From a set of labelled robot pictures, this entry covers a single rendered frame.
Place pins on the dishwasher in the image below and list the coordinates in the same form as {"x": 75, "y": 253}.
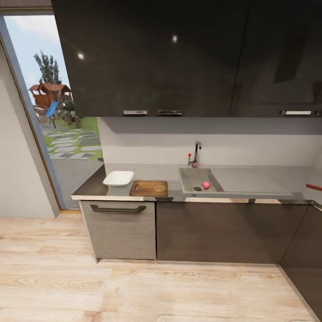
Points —
{"x": 122, "y": 228}

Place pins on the cutting board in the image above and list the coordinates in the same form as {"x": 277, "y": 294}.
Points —
{"x": 149, "y": 188}

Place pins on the drop in sink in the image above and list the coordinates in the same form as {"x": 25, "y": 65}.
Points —
{"x": 242, "y": 181}

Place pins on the vidalia onion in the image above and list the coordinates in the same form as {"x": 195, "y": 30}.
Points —
{"x": 206, "y": 185}

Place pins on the fixed window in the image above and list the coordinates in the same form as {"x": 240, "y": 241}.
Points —
{"x": 69, "y": 146}

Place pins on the cabinet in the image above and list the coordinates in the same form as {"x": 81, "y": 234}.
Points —
{"x": 280, "y": 67}
{"x": 151, "y": 58}

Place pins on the bowl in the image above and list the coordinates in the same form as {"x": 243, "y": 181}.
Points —
{"x": 118, "y": 178}

